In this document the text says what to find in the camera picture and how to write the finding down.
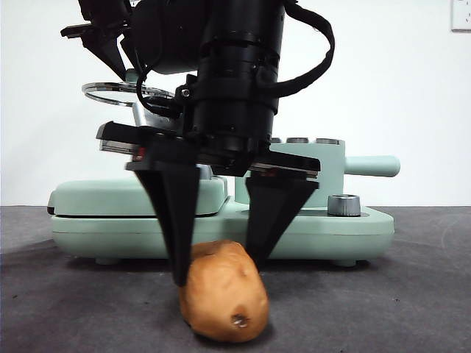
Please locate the mint green breakfast machine base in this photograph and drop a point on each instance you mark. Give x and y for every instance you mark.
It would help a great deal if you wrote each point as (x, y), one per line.
(110, 235)

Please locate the pale grey right wrist camera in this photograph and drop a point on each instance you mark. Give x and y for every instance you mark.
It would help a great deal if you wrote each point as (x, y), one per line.
(141, 115)

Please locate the glass lid with green knob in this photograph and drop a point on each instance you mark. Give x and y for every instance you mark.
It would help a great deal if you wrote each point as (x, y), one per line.
(110, 93)

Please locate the silver control knob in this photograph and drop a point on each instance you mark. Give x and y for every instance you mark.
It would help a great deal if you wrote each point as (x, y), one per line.
(343, 206)

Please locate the mint green griddle cover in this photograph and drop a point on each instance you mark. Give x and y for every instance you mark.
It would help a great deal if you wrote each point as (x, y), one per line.
(92, 198)

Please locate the white wall socket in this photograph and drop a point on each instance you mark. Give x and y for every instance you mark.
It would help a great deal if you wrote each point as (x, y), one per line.
(461, 14)

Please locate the brown potato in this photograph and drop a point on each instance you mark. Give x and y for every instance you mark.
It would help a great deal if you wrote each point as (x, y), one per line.
(224, 301)

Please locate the silver steel steamer tray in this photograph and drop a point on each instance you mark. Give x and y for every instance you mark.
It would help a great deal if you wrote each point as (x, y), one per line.
(327, 140)

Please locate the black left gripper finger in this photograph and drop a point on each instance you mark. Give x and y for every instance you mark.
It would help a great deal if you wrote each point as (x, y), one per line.
(106, 49)
(131, 51)

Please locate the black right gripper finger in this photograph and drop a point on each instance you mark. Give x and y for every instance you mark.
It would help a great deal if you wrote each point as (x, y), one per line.
(173, 206)
(272, 209)

